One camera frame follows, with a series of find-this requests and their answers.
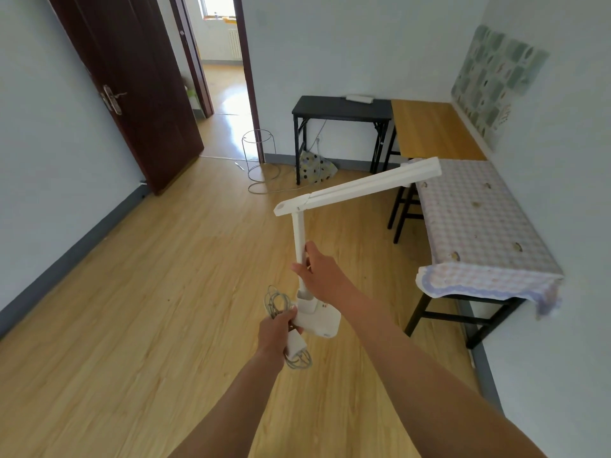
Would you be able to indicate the person's right hand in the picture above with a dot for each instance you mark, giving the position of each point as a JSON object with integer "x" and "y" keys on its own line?
{"x": 324, "y": 276}

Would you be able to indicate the person's left hand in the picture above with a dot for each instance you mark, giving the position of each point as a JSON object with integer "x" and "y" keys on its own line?
{"x": 273, "y": 331}

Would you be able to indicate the person's left fingers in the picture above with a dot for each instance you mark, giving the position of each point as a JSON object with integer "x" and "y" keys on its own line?
{"x": 285, "y": 317}

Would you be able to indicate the person's right thumb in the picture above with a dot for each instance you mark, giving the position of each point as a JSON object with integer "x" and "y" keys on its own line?
{"x": 311, "y": 255}

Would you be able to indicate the white power adapter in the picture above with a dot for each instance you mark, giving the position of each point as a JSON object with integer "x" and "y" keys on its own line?
{"x": 294, "y": 344}

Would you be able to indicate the white folding desk lamp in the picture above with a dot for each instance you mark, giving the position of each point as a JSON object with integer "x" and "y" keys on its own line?
{"x": 353, "y": 190}

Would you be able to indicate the person's right forearm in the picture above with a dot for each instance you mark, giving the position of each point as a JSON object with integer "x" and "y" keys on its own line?
{"x": 429, "y": 376}

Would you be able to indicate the person's left forearm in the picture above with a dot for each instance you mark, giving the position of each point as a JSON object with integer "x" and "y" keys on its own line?
{"x": 229, "y": 405}

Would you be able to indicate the dotted fabric bag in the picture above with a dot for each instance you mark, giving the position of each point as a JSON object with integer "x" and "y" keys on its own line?
{"x": 315, "y": 167}

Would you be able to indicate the black folding table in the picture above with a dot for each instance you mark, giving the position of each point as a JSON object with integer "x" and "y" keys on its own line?
{"x": 341, "y": 123}

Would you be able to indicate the white flat device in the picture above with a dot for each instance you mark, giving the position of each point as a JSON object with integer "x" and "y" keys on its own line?
{"x": 359, "y": 98}

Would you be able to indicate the checkered tablecloth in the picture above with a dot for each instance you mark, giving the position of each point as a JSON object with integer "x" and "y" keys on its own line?
{"x": 482, "y": 233}

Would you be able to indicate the wooden top folding table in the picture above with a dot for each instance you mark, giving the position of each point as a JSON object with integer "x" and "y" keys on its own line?
{"x": 432, "y": 131}

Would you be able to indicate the white radiator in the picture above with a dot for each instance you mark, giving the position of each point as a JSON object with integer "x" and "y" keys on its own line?
{"x": 234, "y": 43}

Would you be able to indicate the dark brown wooden door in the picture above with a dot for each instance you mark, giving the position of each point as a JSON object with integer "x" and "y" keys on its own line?
{"x": 129, "y": 85}

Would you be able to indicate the window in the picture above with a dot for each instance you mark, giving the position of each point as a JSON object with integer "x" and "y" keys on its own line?
{"x": 217, "y": 5}

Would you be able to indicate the black frame table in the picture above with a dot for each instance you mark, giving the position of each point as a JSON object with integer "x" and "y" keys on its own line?
{"x": 458, "y": 314}

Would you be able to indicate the dark brown door frame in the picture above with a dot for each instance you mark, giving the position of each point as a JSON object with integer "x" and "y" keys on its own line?
{"x": 248, "y": 76}

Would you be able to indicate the leaf pattern wall sticker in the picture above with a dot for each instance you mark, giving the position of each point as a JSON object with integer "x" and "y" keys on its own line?
{"x": 496, "y": 85}

